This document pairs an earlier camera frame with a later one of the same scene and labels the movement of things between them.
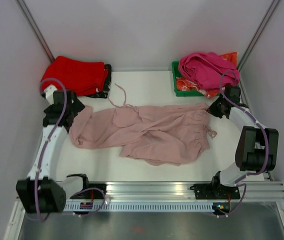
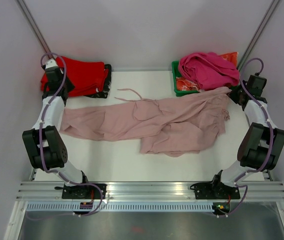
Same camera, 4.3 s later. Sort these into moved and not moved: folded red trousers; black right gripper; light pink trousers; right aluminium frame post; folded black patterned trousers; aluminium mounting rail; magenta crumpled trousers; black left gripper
Moved: black right gripper; light pink trousers; black left gripper
Not moved: aluminium mounting rail; folded red trousers; folded black patterned trousers; right aluminium frame post; magenta crumpled trousers
